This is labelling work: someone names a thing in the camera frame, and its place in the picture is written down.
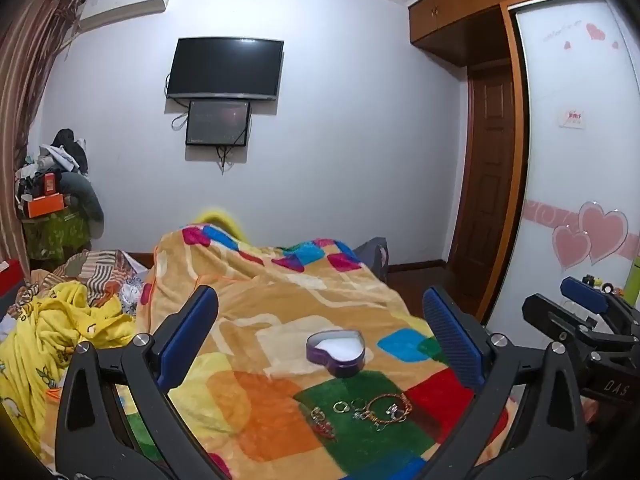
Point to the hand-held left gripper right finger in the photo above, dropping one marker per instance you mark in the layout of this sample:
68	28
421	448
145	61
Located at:
450	340

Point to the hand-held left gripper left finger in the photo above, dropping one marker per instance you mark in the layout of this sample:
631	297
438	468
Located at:
187	335

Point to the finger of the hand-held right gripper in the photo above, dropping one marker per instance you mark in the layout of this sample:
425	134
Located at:
542	310
582	294

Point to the silver linked rings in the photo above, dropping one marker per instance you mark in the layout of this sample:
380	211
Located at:
396	411

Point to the purple heart-shaped box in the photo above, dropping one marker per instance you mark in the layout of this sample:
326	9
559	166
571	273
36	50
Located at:
345	366

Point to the silver pendant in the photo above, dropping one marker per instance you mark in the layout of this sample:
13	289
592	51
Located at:
360	415

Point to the silver earring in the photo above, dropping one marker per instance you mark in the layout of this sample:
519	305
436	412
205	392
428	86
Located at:
318	416

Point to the colourful patchwork blanket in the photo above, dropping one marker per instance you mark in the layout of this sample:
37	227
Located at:
280	300

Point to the striped blanket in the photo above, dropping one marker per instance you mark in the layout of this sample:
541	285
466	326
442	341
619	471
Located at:
95	270

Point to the grey bag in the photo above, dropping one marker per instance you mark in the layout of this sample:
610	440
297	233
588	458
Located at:
372	257

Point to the yellow blanket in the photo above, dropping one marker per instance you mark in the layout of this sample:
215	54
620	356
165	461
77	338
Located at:
40	330

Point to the brown wooden door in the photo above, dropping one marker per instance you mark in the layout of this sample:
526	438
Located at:
485	170

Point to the green patterned cloth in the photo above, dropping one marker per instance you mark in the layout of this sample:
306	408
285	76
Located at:
55	232

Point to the grey pillow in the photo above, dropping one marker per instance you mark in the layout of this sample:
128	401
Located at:
85	195

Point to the white paper sticker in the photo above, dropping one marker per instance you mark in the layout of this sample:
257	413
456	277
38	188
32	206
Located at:
571	119

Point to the red cloth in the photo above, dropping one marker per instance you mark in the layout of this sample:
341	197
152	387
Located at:
10	277

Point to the orange box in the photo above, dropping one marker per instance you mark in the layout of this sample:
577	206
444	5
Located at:
45	205

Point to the small red box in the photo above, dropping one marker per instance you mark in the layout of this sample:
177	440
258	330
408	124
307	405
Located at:
50	185

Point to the small black monitor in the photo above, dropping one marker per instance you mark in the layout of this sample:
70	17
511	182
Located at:
217	122

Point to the pile of clothes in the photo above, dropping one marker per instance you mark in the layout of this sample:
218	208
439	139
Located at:
70	152

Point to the striped curtain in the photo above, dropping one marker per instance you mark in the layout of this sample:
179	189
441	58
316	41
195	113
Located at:
25	85

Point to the wooden overhead cabinet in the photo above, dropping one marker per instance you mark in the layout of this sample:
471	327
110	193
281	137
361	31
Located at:
450	20

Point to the white air conditioner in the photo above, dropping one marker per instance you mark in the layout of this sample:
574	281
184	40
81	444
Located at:
125	0

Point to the black wall television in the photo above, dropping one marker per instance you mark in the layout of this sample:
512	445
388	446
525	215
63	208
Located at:
225	67

